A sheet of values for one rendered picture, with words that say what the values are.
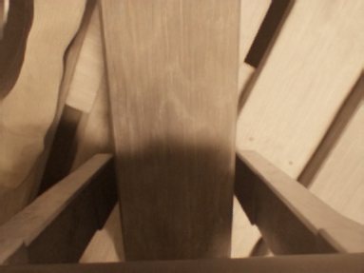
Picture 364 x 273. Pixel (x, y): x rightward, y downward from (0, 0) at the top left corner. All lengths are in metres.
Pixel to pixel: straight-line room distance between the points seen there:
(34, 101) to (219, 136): 0.19
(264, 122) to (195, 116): 0.13
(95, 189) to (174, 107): 0.09
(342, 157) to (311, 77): 0.11
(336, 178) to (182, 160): 0.21
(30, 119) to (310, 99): 0.32
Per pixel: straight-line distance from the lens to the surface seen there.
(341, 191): 0.33
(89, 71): 0.29
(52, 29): 0.23
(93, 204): 0.19
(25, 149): 0.28
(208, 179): 0.17
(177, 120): 0.15
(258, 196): 0.18
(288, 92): 0.28
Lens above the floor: 0.38
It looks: 77 degrees down
